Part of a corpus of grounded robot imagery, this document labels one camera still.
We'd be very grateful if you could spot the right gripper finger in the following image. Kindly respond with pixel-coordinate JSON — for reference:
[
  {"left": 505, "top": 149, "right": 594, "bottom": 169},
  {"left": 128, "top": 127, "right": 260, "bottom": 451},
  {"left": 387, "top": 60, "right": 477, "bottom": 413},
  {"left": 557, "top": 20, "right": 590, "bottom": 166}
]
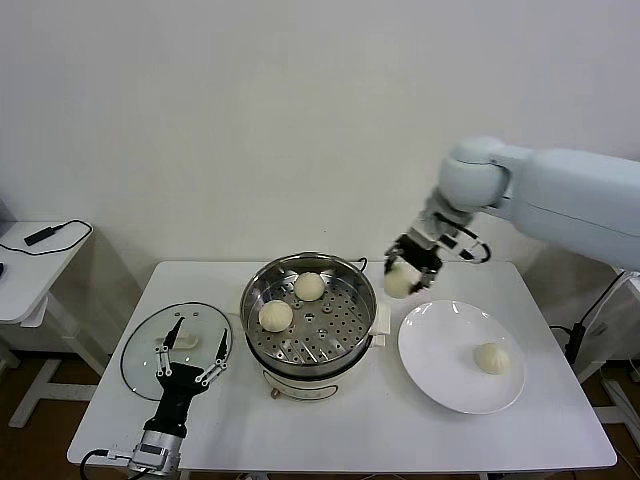
[
  {"left": 382, "top": 243, "right": 402, "bottom": 275},
  {"left": 409, "top": 267, "right": 437, "bottom": 296}
]

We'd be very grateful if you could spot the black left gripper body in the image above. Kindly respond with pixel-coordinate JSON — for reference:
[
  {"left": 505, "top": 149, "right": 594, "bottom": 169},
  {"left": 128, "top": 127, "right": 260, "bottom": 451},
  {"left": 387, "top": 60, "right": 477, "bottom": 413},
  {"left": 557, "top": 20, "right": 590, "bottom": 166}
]
[{"left": 143, "top": 362, "right": 207, "bottom": 438}]

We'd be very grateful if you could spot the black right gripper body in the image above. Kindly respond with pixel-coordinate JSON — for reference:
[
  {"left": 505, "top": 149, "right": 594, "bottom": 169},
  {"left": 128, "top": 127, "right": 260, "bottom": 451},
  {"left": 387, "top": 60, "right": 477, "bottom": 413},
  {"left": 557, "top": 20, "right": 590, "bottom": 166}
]
[{"left": 393, "top": 228, "right": 446, "bottom": 275}]

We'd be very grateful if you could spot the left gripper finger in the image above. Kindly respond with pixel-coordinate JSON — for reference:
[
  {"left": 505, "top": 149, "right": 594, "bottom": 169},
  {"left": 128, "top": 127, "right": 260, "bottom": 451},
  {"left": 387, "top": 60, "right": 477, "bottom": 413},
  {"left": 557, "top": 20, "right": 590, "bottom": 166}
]
[
  {"left": 194, "top": 328, "right": 231, "bottom": 386},
  {"left": 153, "top": 316, "right": 185, "bottom": 378}
]

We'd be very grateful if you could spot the white steamed baozi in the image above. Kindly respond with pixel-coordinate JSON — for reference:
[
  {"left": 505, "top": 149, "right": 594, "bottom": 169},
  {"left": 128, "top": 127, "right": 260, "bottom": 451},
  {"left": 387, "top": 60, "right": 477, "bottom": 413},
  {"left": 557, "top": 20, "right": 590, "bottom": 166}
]
[
  {"left": 473, "top": 342, "right": 512, "bottom": 376},
  {"left": 383, "top": 263, "right": 422, "bottom": 300},
  {"left": 293, "top": 272, "right": 325, "bottom": 302},
  {"left": 258, "top": 299, "right": 295, "bottom": 334}
]

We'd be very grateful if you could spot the glass lid with white handle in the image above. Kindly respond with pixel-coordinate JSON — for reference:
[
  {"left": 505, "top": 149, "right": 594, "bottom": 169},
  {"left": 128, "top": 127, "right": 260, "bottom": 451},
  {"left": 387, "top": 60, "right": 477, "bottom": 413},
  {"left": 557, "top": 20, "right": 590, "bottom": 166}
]
[{"left": 121, "top": 300, "right": 235, "bottom": 401}]

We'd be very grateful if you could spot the steel steamer basket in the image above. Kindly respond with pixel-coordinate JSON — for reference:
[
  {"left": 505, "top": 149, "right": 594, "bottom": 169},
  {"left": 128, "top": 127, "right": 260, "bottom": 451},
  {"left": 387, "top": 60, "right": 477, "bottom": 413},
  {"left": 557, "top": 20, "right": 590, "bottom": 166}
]
[{"left": 239, "top": 253, "right": 379, "bottom": 374}]

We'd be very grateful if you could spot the white round plate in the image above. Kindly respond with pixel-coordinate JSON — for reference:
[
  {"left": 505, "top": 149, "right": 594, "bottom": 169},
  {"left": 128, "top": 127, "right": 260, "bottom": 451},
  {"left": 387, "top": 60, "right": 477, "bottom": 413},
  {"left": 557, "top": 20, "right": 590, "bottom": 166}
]
[{"left": 397, "top": 299, "right": 528, "bottom": 415}]

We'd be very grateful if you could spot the white electric cooker base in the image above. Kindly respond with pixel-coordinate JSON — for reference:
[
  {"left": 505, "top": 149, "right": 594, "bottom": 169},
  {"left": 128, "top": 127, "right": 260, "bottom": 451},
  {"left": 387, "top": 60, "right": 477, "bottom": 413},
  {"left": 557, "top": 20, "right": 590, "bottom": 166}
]
[{"left": 232, "top": 298, "right": 393, "bottom": 404}]

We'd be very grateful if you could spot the white side table with adapter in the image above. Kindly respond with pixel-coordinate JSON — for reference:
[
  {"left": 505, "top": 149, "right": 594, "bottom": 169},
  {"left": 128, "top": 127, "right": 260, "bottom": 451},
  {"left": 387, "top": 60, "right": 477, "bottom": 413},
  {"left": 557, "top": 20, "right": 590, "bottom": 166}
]
[{"left": 0, "top": 219, "right": 109, "bottom": 429}]

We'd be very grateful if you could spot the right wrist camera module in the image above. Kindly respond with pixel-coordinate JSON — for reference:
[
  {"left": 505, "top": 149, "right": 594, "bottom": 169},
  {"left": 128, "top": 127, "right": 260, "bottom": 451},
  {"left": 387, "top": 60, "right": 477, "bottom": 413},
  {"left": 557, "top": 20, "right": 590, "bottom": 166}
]
[{"left": 438, "top": 227, "right": 494, "bottom": 265}]

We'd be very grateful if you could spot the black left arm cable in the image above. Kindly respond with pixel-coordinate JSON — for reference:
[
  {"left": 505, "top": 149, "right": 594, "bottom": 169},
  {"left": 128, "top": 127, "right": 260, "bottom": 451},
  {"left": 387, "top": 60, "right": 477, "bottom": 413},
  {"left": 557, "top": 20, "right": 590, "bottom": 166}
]
[{"left": 79, "top": 448, "right": 134, "bottom": 480}]

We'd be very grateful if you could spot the thin black adapter cable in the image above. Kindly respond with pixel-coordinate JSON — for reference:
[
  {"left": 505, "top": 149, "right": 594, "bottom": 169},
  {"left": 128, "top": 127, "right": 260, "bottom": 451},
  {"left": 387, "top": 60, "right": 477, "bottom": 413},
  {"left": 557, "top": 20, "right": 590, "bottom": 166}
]
[{"left": 0, "top": 219, "right": 95, "bottom": 270}]

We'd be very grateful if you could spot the black power cable with plug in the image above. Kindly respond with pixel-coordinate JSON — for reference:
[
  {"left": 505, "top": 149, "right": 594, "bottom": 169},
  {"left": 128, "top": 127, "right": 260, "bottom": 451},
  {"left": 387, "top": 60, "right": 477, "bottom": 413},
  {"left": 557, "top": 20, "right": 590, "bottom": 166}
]
[{"left": 548, "top": 277, "right": 626, "bottom": 384}]

